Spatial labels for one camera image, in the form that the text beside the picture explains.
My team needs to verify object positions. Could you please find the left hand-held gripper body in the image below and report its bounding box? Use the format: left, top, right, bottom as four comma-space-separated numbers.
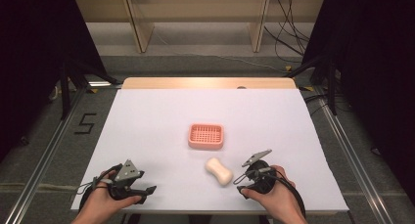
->
107, 158, 147, 202

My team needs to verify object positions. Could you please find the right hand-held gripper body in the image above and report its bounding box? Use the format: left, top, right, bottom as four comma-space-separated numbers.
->
241, 148, 279, 196

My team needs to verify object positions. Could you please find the white soap bar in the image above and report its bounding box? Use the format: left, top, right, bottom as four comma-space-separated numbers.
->
205, 157, 235, 187

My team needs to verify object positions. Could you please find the pink soap dish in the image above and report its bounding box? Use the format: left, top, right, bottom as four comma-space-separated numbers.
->
187, 123, 225, 151

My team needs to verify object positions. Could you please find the person's right hand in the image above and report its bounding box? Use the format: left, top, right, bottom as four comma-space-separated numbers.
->
240, 164, 299, 220

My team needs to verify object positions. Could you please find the person's left hand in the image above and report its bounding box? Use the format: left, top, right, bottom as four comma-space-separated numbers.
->
81, 170, 143, 220

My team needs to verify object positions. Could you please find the white table sheet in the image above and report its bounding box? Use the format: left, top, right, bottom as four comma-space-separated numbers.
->
70, 88, 350, 216

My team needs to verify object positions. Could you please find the wooden table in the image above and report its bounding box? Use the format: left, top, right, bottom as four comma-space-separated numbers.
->
120, 76, 298, 90

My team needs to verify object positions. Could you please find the black metal stand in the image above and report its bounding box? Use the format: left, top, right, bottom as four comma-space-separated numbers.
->
58, 56, 122, 121
284, 53, 341, 116

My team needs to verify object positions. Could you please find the light wooden shelf unit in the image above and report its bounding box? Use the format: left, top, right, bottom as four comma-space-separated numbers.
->
73, 0, 326, 54

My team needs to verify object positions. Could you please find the black curtain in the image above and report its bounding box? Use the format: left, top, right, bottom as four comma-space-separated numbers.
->
0, 0, 110, 163
300, 0, 415, 205

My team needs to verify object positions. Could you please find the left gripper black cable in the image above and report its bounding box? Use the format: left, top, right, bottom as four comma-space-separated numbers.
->
75, 164, 123, 212

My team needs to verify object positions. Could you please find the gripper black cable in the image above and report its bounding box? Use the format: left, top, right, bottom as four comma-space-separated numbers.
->
269, 171, 307, 219
75, 164, 123, 212

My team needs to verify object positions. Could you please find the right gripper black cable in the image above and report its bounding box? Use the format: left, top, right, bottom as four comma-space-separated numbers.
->
269, 171, 307, 219

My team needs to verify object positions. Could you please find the aluminium floor rail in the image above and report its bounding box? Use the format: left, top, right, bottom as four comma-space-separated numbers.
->
313, 86, 393, 224
3, 86, 90, 224

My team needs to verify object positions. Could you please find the black floor cable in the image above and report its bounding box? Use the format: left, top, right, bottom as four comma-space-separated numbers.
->
302, 92, 331, 116

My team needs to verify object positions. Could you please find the beige floor cable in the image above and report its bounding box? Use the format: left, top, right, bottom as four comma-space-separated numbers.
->
0, 182, 80, 192

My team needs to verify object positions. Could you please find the bundle of black cables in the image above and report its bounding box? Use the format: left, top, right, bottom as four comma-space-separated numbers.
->
263, 0, 311, 65

